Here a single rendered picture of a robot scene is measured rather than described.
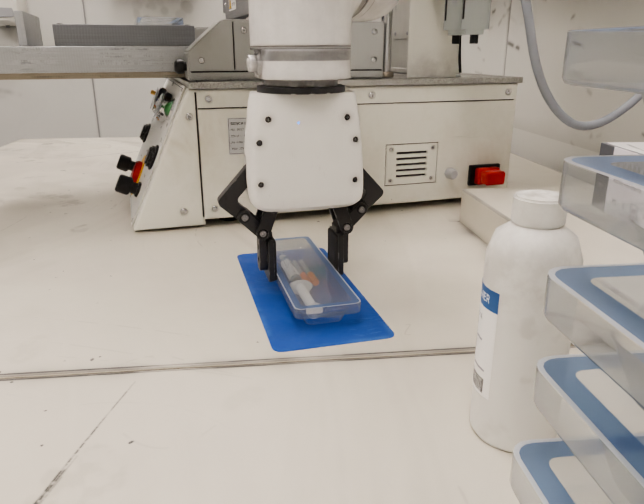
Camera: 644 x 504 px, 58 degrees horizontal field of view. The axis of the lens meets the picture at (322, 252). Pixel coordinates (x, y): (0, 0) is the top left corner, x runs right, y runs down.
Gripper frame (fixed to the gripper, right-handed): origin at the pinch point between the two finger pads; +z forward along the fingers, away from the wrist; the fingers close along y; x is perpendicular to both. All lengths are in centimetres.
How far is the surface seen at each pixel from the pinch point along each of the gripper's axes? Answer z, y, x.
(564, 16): -24, 63, 52
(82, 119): 8, -42, 200
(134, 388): 3.3, -15.0, -13.9
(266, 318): 3.3, -4.5, -5.5
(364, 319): 3.3, 3.5, -7.9
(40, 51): -18.1, -24.8, 27.9
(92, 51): -18.1, -19.1, 28.2
